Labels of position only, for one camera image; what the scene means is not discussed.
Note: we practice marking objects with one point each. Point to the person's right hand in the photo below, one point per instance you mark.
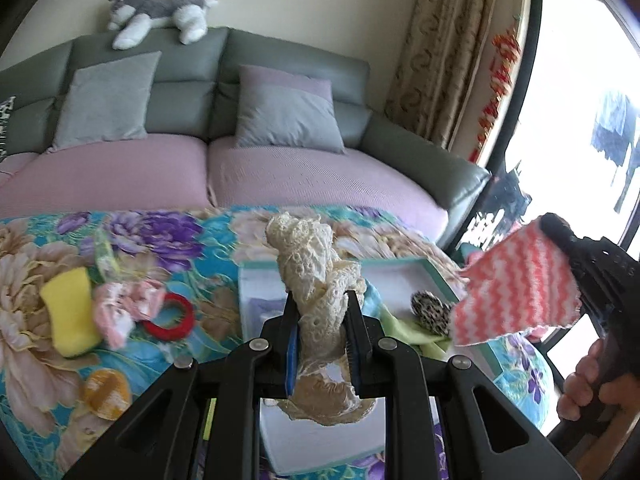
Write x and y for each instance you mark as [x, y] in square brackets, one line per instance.
[582, 390]

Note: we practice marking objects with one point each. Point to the grey and purple pillow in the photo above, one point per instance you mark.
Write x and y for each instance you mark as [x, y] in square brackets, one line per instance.
[285, 115]

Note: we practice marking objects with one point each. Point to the black white patterned pillow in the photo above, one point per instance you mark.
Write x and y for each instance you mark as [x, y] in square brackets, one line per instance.
[5, 125]

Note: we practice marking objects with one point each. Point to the light blue ribbon cloth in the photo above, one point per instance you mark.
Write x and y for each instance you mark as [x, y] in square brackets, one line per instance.
[372, 300]

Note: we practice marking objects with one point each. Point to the cream lace cloth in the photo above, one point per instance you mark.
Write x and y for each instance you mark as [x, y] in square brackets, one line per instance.
[320, 285]

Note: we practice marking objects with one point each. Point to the lime green cloth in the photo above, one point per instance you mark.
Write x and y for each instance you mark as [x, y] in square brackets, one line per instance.
[405, 332]

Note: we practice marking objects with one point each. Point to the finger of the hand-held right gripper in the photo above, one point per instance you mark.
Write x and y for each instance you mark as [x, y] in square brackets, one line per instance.
[557, 227]

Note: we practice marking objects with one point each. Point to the pink white zigzag cloth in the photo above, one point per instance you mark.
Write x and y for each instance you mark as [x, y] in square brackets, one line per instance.
[515, 290]

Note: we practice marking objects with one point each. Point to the light pink cloth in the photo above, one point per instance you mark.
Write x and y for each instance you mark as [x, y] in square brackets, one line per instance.
[120, 310]

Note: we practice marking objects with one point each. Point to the beige patterned curtain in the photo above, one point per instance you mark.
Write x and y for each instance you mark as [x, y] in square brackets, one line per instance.
[440, 50]

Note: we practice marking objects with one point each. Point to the yellow sponge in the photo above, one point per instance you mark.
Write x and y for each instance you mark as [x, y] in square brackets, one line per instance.
[70, 310]

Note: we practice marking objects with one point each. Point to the grey white husky plush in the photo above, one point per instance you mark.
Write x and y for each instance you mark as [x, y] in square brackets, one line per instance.
[160, 7]

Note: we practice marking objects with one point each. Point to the grey sofa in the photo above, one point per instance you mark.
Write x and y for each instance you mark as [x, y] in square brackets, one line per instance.
[200, 60]

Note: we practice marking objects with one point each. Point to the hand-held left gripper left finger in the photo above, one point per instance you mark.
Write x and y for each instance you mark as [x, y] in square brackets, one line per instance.
[291, 360]

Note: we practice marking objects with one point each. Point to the teal shallow cardboard box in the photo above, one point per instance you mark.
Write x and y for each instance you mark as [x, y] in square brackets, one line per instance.
[395, 280]

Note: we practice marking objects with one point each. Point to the plain grey pillow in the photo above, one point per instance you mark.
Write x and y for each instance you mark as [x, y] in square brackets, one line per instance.
[105, 105]

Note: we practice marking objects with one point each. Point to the pink sofa seat cushion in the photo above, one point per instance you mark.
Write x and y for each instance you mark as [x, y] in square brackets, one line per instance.
[125, 170]
[310, 175]

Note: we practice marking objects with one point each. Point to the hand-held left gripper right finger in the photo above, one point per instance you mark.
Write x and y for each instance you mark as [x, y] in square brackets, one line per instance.
[353, 355]

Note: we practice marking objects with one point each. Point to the orange round puff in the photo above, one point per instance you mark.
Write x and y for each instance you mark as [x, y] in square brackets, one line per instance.
[107, 392]

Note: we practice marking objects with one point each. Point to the red hanging decoration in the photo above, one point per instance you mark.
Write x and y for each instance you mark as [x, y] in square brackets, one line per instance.
[502, 65]

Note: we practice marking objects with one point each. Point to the leopard print scrunchie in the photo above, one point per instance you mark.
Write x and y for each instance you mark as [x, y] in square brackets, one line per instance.
[430, 312]

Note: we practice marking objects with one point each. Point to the hanging dark clothes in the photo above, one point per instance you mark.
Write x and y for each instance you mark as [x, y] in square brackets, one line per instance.
[612, 130]

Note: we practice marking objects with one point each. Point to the black window frame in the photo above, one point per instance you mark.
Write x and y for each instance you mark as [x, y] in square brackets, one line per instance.
[531, 35]

